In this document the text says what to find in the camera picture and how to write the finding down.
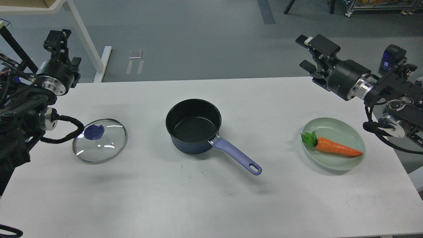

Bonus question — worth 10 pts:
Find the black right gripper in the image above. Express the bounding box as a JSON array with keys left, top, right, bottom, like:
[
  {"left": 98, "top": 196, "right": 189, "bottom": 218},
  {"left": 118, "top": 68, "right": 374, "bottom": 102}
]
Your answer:
[{"left": 295, "top": 34, "right": 371, "bottom": 101}]

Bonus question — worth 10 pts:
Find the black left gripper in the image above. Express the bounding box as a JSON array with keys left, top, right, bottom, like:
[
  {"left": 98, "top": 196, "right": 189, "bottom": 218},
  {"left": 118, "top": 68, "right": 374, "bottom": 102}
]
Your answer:
[{"left": 36, "top": 29, "right": 81, "bottom": 96}]

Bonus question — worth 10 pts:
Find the glass lid purple knob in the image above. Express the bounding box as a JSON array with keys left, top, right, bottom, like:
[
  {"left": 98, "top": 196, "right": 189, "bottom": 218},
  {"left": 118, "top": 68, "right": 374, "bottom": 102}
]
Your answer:
[{"left": 72, "top": 118, "right": 127, "bottom": 164}]

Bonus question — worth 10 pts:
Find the blue saucepan purple handle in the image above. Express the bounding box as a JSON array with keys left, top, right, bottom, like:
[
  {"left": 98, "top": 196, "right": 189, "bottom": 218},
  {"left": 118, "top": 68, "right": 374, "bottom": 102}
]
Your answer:
[{"left": 166, "top": 99, "right": 263, "bottom": 176}]

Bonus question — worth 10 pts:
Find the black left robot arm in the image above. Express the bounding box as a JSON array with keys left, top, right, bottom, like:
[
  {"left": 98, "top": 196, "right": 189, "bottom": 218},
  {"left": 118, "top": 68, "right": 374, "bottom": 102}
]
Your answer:
[{"left": 0, "top": 26, "right": 84, "bottom": 194}]

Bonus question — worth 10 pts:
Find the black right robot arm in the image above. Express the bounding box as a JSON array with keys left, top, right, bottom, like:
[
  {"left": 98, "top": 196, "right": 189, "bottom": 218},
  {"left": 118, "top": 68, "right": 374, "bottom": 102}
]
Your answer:
[{"left": 295, "top": 34, "right": 423, "bottom": 153}]

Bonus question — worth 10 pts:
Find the pale green glass plate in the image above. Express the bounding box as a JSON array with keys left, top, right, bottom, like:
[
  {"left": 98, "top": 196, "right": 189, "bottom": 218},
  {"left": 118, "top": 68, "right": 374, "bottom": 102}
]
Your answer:
[{"left": 300, "top": 117, "right": 366, "bottom": 171}]

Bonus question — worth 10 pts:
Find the orange toy carrot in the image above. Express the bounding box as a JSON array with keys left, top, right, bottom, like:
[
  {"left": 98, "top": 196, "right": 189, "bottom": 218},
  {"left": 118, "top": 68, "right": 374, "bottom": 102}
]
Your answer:
[{"left": 300, "top": 131, "right": 363, "bottom": 158}]

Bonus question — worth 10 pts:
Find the metal wheeled cart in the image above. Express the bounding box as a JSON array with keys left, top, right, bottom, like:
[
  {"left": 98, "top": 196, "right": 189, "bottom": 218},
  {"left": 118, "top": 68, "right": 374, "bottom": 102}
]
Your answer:
[{"left": 342, "top": 0, "right": 422, "bottom": 18}]

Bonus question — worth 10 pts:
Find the white table frame leg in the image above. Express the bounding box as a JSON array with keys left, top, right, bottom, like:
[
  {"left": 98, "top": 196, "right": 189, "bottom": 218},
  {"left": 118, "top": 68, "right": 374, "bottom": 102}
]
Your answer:
[{"left": 1, "top": 0, "right": 112, "bottom": 83}]

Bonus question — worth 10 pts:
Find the black metal stand frame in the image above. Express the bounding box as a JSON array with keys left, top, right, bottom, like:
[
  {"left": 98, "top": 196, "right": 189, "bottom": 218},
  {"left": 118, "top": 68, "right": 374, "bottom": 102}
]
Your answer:
[{"left": 0, "top": 20, "right": 38, "bottom": 73}]

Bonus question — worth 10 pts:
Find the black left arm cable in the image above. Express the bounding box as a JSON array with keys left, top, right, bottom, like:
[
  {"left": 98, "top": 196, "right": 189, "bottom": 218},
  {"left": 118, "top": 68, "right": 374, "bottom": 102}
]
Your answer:
[{"left": 40, "top": 114, "right": 85, "bottom": 144}]

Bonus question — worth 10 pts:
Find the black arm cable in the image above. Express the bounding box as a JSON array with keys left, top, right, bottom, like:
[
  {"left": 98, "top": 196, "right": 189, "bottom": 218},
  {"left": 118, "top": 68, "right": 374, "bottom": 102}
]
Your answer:
[
  {"left": 363, "top": 105, "right": 423, "bottom": 155},
  {"left": 40, "top": 114, "right": 85, "bottom": 144}
]

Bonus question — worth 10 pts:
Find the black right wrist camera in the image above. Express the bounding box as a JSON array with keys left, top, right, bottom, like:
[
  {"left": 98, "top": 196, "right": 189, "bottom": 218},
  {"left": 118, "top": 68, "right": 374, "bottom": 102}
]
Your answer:
[{"left": 378, "top": 45, "right": 406, "bottom": 75}]

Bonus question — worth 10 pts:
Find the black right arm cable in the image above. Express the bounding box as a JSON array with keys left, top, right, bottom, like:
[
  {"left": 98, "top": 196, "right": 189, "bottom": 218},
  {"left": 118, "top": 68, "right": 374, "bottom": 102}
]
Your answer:
[{"left": 363, "top": 105, "right": 423, "bottom": 155}]

